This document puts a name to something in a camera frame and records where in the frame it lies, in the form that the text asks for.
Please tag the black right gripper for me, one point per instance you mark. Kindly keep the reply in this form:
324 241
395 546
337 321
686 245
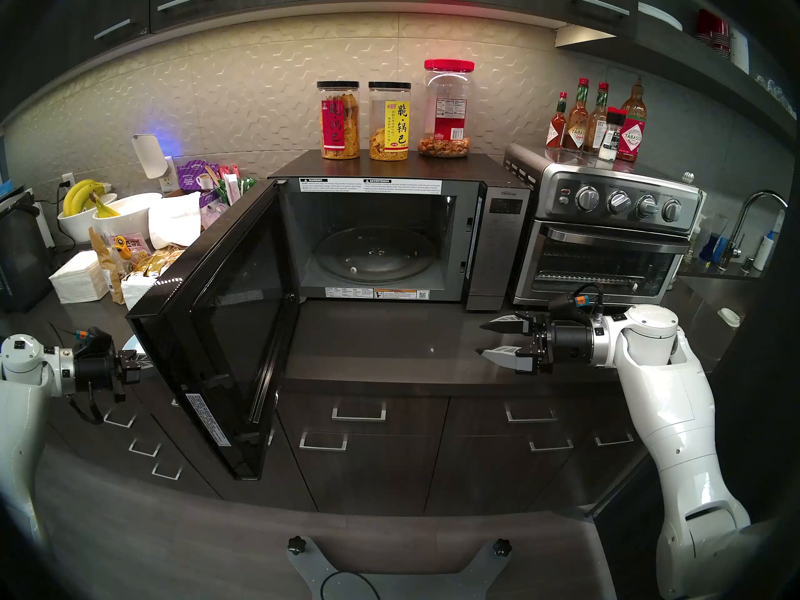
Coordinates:
569 345

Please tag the small white bowl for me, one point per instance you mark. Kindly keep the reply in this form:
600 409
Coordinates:
75 227

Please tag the white napkin stack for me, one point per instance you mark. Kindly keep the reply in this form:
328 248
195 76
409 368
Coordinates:
78 279

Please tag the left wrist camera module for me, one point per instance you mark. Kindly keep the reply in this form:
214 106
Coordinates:
97 342

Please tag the stainless steel toaster oven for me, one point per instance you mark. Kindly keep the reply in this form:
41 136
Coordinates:
556 217

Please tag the dark lower cabinet unit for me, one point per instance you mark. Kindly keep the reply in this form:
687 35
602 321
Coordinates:
375 480

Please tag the light blue plate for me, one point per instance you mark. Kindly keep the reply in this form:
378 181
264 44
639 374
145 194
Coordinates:
134 344

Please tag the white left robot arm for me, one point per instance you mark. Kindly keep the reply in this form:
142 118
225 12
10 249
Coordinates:
19 430

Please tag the yellow banana bunch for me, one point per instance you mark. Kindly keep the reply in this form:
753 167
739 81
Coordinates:
78 195

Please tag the glass microwave turntable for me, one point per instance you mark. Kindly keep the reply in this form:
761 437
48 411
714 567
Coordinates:
375 255

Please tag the snack jar with red label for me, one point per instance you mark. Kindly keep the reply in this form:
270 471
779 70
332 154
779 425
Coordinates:
339 127

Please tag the large white bowl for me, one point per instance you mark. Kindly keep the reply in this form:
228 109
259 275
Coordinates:
125 220

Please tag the white wall plug-in device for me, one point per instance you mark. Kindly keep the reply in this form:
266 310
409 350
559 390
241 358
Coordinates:
149 155

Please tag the red cup with sachets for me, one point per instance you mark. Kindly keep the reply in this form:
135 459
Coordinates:
234 186

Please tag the white paper cup stack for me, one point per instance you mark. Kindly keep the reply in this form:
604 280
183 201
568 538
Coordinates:
739 49

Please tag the dark wall shelf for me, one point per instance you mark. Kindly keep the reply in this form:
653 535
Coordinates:
681 58

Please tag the stack of red cups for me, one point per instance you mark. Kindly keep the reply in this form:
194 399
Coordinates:
712 30

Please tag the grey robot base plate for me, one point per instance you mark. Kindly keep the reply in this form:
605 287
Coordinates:
456 581

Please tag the small red hot sauce bottle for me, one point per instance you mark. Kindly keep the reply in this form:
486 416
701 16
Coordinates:
555 133

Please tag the brown sauce bottle red cap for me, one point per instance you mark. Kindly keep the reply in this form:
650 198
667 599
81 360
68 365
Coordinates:
576 130

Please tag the sauce bottle with green neck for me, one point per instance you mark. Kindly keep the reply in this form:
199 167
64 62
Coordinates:
597 114

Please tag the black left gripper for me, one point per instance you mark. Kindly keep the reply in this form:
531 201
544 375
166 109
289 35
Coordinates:
97 374

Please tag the large Tabasco sauce bottle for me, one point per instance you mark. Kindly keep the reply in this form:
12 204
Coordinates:
632 136

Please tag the small white lid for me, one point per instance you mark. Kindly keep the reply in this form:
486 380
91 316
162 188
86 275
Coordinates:
729 317

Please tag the snack pack with yellow print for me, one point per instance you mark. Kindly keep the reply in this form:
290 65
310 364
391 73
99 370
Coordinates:
128 247

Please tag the white crumpled paper bag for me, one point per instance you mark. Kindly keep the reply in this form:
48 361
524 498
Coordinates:
174 220

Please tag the stack of white plates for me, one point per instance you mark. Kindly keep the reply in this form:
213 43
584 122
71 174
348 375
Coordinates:
659 14

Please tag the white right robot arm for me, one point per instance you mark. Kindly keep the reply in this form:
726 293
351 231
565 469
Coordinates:
675 417

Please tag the snack jar with yellow label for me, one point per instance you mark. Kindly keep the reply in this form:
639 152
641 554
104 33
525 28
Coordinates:
389 127

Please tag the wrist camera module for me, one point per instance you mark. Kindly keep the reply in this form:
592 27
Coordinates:
97 342
572 305

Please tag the white wall outlet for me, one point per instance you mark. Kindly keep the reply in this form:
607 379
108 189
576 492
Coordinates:
170 181
67 181

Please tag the silver toaster oven knob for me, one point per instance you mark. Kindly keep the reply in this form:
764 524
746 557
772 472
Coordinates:
618 201
646 205
672 209
587 198

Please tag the black glass microwave door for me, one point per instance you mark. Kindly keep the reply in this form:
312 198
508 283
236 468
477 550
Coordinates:
231 330

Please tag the black star knob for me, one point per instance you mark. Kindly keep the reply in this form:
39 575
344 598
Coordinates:
502 547
296 544

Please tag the clear jar with red lid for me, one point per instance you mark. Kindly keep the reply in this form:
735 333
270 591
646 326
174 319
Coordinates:
447 114

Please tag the white dish soap bottle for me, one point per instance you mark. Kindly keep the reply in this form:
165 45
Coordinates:
764 252

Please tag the chrome sink faucet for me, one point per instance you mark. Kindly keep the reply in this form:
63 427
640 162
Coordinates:
732 249

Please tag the clear soap pump bottle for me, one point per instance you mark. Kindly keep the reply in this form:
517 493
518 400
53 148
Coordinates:
694 252

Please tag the row of clear glasses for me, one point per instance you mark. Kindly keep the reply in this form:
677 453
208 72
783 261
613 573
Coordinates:
778 92

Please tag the clear plastic bag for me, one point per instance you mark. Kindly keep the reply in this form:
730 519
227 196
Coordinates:
212 211

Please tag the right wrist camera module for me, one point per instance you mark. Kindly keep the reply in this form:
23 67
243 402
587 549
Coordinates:
572 305

